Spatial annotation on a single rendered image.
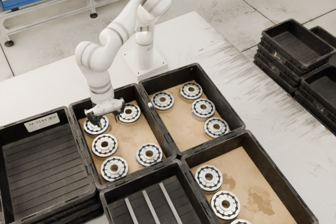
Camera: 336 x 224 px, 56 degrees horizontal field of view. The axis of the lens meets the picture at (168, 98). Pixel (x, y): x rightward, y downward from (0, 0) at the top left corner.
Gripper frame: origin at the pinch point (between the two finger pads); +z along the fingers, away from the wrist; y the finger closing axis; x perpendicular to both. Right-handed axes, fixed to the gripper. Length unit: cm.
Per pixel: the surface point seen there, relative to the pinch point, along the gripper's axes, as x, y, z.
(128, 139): -0.9, -6.6, 17.5
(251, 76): -20, -83, 31
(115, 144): 0.9, -0.6, 14.7
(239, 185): 34, -37, 18
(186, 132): 5.4, -29.6, 17.7
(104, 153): 3.1, 4.3, 14.7
